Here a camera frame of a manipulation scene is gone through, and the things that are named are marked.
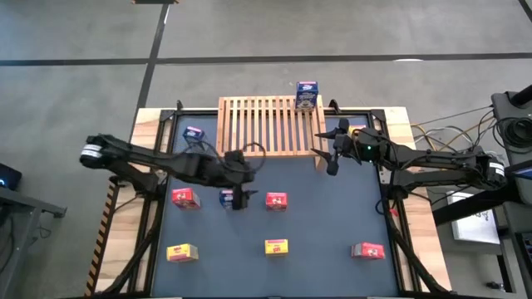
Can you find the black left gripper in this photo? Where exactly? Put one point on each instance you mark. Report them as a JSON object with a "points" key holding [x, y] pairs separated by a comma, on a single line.
{"points": [[239, 172]]}

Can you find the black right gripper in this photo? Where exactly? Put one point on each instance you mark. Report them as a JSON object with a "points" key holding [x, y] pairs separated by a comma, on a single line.
{"points": [[367, 145]]}

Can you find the blue Frosted Flakes cereal box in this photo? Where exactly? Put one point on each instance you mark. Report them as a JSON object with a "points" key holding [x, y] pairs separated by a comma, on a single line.
{"points": [[306, 97], [193, 133], [225, 199]]}

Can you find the red Froot Loops cereal box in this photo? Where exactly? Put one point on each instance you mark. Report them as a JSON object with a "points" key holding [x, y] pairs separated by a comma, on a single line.
{"points": [[185, 198], [367, 251], [276, 201]]}

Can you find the yellow Corn Pops cereal box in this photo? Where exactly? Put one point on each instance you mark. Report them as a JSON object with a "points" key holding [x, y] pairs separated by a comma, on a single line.
{"points": [[361, 128], [276, 247], [182, 252]]}

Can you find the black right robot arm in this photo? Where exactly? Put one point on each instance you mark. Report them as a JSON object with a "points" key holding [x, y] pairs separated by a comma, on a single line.
{"points": [[436, 155]]}

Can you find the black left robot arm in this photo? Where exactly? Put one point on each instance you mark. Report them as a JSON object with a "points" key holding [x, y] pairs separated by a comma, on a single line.
{"points": [[137, 155]]}

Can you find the wooden slatted shelf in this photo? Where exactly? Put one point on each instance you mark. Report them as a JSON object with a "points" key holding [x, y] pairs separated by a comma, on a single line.
{"points": [[291, 153]]}

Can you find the blue table mat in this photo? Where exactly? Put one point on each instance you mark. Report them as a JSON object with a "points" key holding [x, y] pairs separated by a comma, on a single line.
{"points": [[311, 228]]}

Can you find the small red tag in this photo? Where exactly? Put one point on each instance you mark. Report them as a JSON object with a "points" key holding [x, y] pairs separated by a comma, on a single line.
{"points": [[393, 212]]}

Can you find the black metal crossbar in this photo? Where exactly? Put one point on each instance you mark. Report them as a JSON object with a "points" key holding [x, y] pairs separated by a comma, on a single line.
{"points": [[469, 205]]}

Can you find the yellow black hazard tape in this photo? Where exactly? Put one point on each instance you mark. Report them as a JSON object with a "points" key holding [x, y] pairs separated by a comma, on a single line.
{"points": [[99, 245]]}

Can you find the white board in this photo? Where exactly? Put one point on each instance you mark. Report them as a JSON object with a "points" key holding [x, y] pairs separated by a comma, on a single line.
{"points": [[474, 226]]}

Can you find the dark grey equipment stand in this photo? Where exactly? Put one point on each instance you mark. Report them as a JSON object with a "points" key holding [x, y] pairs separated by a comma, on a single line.
{"points": [[505, 104]]}

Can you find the monitor with blue screen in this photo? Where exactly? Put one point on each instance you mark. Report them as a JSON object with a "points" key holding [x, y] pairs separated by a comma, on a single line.
{"points": [[523, 172]]}

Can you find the small black clamp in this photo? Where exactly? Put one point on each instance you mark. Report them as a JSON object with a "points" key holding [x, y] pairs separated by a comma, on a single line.
{"points": [[494, 285]]}

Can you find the grey side table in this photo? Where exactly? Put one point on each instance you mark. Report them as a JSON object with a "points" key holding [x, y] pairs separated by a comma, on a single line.
{"points": [[16, 216]]}

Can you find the black device with blue light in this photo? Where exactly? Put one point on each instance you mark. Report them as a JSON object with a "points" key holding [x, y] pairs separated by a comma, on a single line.
{"points": [[8, 176]]}

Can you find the black metal table frame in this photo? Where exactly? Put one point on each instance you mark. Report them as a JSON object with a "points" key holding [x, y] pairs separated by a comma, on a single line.
{"points": [[208, 111]]}

